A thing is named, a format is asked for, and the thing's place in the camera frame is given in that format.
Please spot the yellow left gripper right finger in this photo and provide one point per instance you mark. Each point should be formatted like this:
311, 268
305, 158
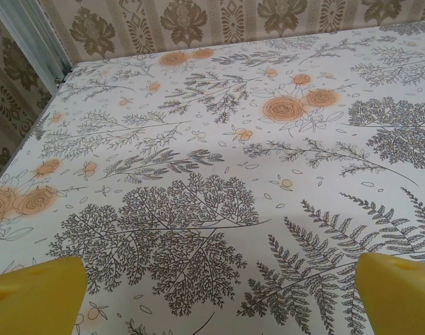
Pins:
400, 300

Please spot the aluminium corner frame post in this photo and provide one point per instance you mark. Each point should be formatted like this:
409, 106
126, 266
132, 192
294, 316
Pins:
34, 38

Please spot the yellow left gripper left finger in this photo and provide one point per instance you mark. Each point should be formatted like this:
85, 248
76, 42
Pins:
34, 300

